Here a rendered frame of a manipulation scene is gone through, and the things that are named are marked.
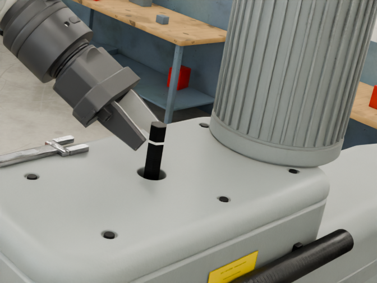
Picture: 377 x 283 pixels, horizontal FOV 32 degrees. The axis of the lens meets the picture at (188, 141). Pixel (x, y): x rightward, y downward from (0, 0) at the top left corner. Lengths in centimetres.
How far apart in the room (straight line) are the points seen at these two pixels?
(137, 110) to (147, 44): 627
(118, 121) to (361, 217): 53
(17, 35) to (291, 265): 44
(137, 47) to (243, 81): 634
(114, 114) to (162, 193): 11
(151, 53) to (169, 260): 640
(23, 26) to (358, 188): 70
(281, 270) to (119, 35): 668
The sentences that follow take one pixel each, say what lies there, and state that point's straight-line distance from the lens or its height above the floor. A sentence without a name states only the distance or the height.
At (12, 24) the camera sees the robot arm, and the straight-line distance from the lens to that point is 80.
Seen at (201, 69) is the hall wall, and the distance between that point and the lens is 655.
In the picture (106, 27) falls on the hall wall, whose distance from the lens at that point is 761.
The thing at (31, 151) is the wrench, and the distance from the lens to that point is 83.
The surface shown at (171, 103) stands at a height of 31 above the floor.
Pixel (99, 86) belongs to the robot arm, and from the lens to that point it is 76.
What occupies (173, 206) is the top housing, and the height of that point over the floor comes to 189.
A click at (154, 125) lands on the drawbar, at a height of 196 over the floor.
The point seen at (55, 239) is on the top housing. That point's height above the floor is 189.
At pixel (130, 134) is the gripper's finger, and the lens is 77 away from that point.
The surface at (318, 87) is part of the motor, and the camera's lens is 88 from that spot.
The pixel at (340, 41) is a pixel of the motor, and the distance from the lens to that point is 87.
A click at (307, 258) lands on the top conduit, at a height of 180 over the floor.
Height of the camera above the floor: 225
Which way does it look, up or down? 23 degrees down
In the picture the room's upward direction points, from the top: 10 degrees clockwise
